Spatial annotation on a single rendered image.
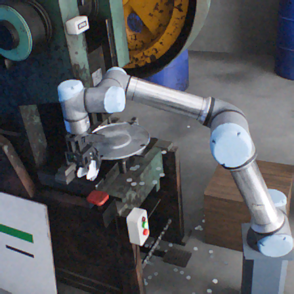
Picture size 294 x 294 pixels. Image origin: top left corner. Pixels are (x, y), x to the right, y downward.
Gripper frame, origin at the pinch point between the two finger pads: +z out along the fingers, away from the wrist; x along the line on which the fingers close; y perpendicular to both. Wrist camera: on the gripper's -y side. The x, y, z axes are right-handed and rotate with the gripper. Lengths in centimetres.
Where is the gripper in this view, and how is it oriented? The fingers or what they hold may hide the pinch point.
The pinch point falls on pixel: (92, 176)
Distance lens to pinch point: 138.8
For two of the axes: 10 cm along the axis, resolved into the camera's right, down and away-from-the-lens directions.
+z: 1.0, 8.4, 5.4
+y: -4.3, 5.2, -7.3
